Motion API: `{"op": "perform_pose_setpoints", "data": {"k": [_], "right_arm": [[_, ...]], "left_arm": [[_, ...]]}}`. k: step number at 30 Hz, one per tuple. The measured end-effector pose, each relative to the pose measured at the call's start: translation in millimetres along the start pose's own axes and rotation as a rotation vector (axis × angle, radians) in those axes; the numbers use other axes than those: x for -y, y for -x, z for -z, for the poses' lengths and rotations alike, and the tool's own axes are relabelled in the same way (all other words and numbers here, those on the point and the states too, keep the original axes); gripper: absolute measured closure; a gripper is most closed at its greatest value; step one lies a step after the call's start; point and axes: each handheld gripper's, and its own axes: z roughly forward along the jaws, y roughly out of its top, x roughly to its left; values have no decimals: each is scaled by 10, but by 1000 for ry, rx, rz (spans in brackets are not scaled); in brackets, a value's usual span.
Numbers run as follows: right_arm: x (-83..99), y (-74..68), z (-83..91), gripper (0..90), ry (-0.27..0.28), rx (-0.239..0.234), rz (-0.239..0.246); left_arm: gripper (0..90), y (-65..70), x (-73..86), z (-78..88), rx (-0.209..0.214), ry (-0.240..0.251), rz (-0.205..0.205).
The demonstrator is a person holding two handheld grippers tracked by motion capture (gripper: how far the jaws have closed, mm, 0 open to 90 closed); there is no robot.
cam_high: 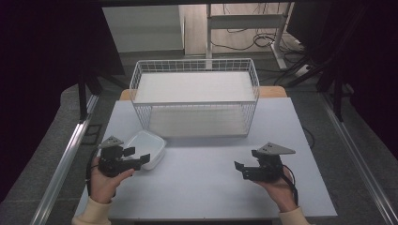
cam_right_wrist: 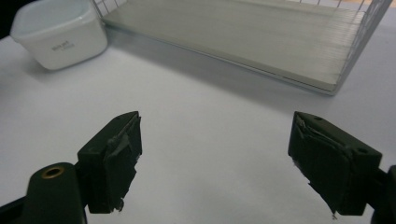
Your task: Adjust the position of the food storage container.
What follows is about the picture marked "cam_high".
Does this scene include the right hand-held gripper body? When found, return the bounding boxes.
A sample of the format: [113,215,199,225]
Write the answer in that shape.
[242,142,297,183]

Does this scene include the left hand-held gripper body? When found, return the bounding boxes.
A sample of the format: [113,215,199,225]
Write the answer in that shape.
[97,135,143,178]

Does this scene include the white plastic food container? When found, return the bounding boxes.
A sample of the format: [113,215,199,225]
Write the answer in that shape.
[123,129,167,172]

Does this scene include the person's left hand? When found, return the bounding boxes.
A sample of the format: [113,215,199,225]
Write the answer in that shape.
[88,156,136,205]

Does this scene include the person's right hand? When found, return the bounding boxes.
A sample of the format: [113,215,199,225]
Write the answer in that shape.
[253,167,299,214]

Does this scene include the black metal stand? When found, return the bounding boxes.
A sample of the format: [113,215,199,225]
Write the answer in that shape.
[76,69,105,124]
[330,76,345,123]

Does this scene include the white power strip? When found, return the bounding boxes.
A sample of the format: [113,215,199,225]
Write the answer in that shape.
[294,63,314,78]

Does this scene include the dark curtain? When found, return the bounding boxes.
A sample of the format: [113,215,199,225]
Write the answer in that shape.
[0,0,127,203]
[285,0,398,152]

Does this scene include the grey board panel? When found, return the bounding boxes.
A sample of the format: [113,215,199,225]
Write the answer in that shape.
[101,4,186,54]

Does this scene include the left hand-held gripper black cable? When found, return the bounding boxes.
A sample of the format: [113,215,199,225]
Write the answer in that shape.
[85,147,101,197]

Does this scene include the hand-held gripper black cable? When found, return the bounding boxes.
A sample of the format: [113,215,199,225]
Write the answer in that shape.
[281,164,300,207]
[85,147,101,197]

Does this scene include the right hand-held gripper black cable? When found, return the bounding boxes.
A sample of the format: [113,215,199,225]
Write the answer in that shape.
[281,164,300,207]

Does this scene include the black square floor frame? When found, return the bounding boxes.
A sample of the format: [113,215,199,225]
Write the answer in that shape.
[81,123,103,146]

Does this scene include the aluminium rail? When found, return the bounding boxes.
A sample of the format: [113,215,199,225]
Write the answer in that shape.
[318,91,398,225]
[29,93,101,225]

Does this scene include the thin black cable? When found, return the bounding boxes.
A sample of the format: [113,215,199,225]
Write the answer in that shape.
[301,126,315,150]

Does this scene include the white wire basket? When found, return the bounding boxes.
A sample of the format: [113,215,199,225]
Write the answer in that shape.
[129,57,261,139]

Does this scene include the black floor cables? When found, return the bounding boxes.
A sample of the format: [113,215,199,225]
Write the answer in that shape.
[209,3,313,87]

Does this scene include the white desk frame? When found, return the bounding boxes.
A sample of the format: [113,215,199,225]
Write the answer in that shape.
[205,2,296,70]

